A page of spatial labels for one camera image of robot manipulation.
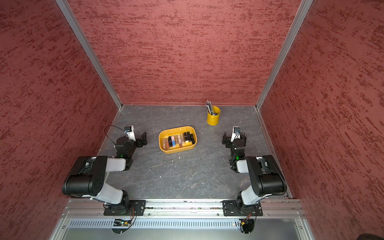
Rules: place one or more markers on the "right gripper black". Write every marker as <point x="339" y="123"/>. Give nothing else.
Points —
<point x="227" y="140"/>

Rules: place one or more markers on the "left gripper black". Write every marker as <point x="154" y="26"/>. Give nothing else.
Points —
<point x="140" y="144"/>

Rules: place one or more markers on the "silver cap lip gloss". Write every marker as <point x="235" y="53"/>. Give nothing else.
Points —
<point x="167" y="144"/>

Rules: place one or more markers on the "black round lipstick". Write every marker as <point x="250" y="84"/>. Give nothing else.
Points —
<point x="170" y="141"/>

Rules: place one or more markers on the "yellow storage tray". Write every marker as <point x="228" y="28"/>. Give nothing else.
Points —
<point x="177" y="131"/>

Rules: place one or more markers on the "pink blue gradient lipstick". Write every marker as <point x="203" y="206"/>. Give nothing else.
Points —
<point x="173" y="141"/>

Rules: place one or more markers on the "black gold-band lipstick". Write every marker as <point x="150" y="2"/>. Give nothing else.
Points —
<point x="191" y="138"/>

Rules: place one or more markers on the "pale pink lip gloss tube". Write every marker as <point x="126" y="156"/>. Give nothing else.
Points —
<point x="180" y="141"/>

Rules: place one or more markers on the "black gold square lipstick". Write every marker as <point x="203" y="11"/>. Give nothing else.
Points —
<point x="187" y="137"/>

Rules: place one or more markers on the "silver black lipstick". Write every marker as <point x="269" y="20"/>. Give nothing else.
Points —
<point x="183" y="140"/>

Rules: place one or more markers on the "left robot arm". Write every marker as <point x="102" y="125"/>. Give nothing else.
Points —
<point x="87" y="176"/>

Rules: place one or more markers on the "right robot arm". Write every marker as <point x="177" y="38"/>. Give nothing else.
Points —
<point x="265" y="176"/>

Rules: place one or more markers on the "yellow pen bucket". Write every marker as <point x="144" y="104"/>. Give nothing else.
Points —
<point x="213" y="120"/>

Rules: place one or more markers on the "pens in bucket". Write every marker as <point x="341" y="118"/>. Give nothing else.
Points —
<point x="210" y="108"/>

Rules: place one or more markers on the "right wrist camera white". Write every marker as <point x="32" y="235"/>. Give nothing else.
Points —
<point x="236" y="133"/>

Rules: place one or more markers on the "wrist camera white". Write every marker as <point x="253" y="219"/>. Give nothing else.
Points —
<point x="129" y="131"/>
<point x="236" y="133"/>

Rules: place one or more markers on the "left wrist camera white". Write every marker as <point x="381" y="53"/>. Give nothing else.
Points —
<point x="129" y="131"/>

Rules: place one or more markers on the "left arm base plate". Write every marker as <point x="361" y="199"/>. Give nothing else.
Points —
<point x="132" y="208"/>

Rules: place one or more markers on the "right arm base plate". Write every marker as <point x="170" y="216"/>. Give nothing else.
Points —
<point x="242" y="208"/>

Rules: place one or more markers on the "aluminium front rail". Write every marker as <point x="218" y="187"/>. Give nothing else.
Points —
<point x="185" y="219"/>

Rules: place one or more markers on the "right corner aluminium post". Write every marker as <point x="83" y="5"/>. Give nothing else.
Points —
<point x="291" y="35"/>

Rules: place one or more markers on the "corner aluminium post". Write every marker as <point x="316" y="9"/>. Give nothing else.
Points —
<point x="291" y="35"/>
<point x="79" y="33"/>

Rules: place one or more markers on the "left corner aluminium post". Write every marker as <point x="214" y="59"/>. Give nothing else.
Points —
<point x="79" y="33"/>

